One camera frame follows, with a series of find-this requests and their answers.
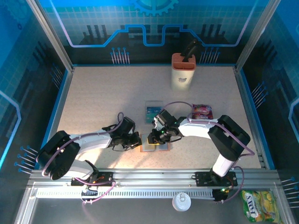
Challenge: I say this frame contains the blue credit card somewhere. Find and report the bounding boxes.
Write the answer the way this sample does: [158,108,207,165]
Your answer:
[146,106,164,114]

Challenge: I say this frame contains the clear acrylic box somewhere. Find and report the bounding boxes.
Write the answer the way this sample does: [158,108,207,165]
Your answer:
[144,100,164,125]

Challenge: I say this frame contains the purple pink candy bag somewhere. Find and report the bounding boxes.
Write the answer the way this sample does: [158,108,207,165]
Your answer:
[191,104,214,120]

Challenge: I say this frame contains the white knife block orange top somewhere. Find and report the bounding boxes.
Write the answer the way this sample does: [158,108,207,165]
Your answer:
[170,52,197,91]

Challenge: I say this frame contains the black controller box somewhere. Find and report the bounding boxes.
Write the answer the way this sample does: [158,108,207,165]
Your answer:
[212,186,232,203]

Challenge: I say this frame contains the green yellow candy bag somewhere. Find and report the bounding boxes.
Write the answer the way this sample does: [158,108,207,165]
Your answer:
[240,190,284,224]

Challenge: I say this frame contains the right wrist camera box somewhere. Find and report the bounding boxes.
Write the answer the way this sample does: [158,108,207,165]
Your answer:
[151,115,163,128]

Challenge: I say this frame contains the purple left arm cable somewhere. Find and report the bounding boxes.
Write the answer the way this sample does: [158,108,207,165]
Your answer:
[42,112,124,206]

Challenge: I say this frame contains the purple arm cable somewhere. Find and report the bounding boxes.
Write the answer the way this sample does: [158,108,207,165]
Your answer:
[160,100,256,203]
[42,112,124,206]

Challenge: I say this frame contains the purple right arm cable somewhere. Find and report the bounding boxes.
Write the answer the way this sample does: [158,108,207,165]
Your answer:
[160,100,256,203]

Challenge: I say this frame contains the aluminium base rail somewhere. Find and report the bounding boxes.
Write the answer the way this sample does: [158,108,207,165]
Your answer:
[27,168,281,188]

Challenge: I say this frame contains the white slotted cable duct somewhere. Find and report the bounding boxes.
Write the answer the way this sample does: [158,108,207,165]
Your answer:
[36,188,217,199]

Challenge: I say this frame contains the aluminium side rail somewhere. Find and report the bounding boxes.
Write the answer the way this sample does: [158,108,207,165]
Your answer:
[30,67,75,172]
[233,66,269,169]

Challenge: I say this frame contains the black knife handle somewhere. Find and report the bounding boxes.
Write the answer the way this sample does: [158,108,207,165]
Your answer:
[182,38,199,63]

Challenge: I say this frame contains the aluminium frame post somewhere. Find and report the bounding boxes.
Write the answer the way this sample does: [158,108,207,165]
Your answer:
[234,0,281,72]
[25,0,76,72]

